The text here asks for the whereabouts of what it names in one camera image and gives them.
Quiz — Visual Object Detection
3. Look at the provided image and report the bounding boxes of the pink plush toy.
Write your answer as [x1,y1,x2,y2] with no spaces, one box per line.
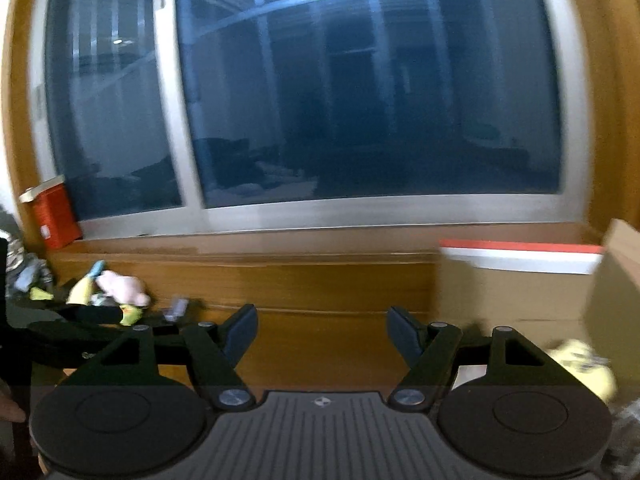
[95,270,151,307]

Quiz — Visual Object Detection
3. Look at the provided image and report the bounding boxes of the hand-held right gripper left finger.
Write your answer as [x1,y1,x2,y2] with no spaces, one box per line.
[55,303,258,409]

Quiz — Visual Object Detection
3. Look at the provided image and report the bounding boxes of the wooden desktop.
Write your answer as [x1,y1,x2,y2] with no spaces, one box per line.
[45,225,611,391]

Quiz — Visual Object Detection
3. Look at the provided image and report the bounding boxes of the yellow plush toy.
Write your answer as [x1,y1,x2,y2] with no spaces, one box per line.
[67,272,98,306]

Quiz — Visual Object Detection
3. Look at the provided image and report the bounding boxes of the pile of clothes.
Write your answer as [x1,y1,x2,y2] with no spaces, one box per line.
[0,230,56,301]

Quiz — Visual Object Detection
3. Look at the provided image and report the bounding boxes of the person's left hand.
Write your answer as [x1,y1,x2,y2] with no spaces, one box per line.
[0,380,26,423]

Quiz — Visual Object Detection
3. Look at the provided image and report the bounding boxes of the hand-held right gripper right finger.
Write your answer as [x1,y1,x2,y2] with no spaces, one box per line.
[386,305,588,409]

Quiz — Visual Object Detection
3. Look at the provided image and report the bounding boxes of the red cardboard box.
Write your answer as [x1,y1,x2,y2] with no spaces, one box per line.
[437,217,640,411]

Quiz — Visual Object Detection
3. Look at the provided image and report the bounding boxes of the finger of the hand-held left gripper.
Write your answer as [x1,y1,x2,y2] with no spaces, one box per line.
[27,322,136,368]
[50,305,125,326]

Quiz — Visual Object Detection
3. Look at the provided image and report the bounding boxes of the sliding glass window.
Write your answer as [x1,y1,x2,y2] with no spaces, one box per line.
[30,0,586,236]

